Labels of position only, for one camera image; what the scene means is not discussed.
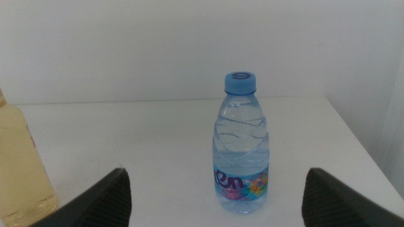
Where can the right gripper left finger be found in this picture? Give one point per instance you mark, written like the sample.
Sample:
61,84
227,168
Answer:
104,201

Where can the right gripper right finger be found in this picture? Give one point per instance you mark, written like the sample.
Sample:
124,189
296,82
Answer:
331,201

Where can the yellow tea bottle white cap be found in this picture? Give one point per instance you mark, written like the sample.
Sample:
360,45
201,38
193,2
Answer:
19,164

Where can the clear water bottle blue cap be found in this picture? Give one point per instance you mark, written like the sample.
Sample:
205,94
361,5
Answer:
240,142

